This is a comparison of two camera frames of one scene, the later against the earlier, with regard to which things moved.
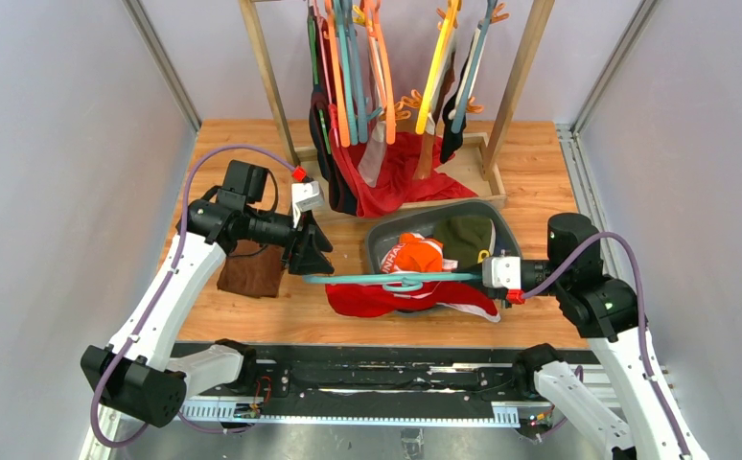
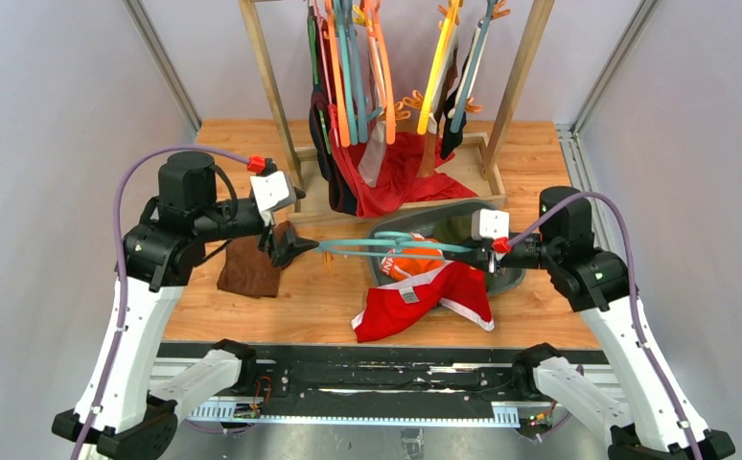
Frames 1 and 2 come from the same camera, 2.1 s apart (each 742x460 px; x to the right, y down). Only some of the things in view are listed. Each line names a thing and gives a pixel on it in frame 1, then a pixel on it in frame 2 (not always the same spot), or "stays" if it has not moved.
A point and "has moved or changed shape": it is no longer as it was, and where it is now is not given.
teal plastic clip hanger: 401,282 to 390,244
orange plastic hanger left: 341,101 stays
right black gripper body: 529,275 to 489,257
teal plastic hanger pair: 358,114 stays
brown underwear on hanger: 426,151 stays
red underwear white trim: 359,300 has moved or changed shape
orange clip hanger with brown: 414,101 stays
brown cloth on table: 253,268 stays
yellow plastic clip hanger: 434,70 stays
